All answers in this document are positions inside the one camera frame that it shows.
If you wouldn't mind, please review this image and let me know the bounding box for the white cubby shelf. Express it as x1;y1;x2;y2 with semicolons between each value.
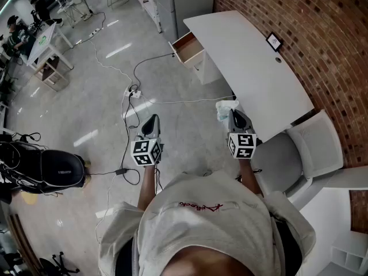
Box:
330;244;366;271

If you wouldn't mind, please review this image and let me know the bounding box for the white plastic bag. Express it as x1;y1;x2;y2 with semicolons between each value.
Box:
215;99;240;123

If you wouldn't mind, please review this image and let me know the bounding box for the long white floor cable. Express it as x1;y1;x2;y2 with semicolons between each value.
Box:
89;37;133;90

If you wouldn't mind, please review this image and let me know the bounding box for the black office chair base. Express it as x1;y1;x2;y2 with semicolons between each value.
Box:
39;251;81;276

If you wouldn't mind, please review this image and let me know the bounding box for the white shelf unit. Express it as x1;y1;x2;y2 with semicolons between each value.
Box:
126;0;162;34

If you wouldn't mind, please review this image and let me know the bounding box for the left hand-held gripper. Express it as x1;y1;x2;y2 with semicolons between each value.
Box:
131;113;164;168

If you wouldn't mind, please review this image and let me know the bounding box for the black floor cable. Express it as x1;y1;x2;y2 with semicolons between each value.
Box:
133;52;176;93

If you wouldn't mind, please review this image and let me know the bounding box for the person's right forearm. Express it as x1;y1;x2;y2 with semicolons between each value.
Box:
237;157;265;197

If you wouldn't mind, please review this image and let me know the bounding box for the black picture frame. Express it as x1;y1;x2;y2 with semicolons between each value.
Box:
266;32;285;53

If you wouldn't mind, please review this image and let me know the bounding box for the white table with green logo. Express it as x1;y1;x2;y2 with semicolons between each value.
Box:
26;21;75;72

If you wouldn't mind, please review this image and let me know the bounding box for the white chair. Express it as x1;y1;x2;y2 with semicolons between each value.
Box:
251;109;344;209

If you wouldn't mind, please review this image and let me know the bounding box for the person's left forearm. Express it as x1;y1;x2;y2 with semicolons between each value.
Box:
137;164;162;212

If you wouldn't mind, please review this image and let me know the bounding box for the round wooden table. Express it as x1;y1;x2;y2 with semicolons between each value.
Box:
21;190;38;204

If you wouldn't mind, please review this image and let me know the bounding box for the white folding stand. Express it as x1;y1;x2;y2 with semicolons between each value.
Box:
56;0;87;28

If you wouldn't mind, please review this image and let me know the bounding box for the white wooden drawer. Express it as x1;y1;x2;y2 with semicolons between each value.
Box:
168;30;206;68

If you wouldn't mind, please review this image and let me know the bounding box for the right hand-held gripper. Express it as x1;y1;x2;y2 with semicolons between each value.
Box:
228;109;257;160

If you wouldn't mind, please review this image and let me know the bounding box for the person's grey t-shirt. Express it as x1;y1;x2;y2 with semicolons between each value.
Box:
97;170;317;276

